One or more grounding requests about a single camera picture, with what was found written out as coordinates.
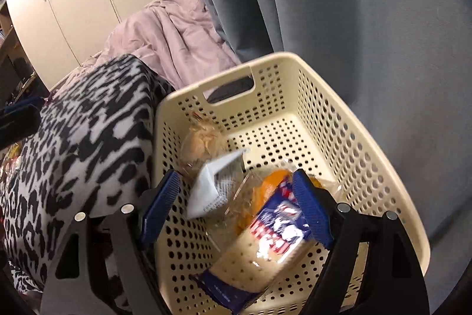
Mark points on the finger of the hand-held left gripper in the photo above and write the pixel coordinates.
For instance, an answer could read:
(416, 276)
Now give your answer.
(18, 119)

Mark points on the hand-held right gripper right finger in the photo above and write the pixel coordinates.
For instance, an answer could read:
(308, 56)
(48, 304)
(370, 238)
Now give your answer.
(309, 211)

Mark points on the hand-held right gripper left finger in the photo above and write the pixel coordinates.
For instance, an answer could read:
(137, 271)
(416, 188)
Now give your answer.
(162, 204)

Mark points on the blue cracker packet clear window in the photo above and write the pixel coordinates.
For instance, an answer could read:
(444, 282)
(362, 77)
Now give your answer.
(273, 226)

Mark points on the orange cracker bag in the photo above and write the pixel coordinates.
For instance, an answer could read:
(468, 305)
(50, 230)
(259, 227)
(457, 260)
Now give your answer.
(273, 182)

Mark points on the white grey snack bag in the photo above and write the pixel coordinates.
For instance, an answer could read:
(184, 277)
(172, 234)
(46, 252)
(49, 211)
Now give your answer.
(214, 186)

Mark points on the clear cookie bag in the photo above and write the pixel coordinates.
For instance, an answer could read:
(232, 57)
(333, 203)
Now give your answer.
(202, 145)

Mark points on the cream plastic basket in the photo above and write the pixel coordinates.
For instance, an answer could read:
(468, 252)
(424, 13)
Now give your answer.
(280, 108)

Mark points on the leopard print blanket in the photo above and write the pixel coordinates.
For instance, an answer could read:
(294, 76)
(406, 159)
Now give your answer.
(81, 138)

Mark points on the pink duvet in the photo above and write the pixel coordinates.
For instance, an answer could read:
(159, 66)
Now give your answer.
(166, 31)

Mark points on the grey blue curtain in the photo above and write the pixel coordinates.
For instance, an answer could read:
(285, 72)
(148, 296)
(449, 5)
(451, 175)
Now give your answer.
(332, 5)

